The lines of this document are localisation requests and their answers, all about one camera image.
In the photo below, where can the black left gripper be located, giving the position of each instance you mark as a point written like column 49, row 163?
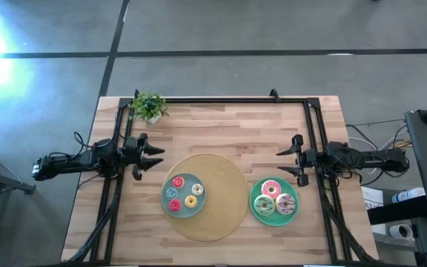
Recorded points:
column 133, row 152

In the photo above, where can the green plant in white pot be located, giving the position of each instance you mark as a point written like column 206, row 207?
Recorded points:
column 148, row 107

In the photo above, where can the round woven straw placemat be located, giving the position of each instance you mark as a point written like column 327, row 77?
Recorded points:
column 224, row 200

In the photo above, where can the small white frosted donut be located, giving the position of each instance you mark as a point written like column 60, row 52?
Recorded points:
column 194, row 189

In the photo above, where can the white box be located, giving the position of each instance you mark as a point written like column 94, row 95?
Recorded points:
column 371, row 198

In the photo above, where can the cream round macaron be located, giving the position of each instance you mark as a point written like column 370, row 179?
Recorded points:
column 257, row 205

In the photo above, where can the white bottle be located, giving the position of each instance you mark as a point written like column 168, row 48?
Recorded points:
column 410, row 194

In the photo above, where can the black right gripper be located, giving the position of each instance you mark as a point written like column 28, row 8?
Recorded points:
column 308, row 159

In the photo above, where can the grey-blue plate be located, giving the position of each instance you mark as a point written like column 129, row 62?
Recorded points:
column 183, row 213

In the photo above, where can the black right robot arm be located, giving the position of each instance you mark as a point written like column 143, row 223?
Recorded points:
column 365, row 159

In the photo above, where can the black shelf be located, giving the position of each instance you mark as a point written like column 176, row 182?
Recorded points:
column 399, row 211

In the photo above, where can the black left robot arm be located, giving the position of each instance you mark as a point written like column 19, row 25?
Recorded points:
column 69, row 163

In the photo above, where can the white tape roll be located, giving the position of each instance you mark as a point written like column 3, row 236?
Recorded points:
column 392, row 230

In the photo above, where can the teal plate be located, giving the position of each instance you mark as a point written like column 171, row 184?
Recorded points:
column 274, row 221

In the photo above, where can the large pink frosted donut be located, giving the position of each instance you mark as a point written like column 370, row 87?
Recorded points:
column 265, row 189

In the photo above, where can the black aluminium table frame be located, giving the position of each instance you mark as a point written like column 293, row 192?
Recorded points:
column 235, row 100

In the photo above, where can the large white chocolate-striped donut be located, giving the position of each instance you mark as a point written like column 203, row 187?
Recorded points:
column 279, row 203

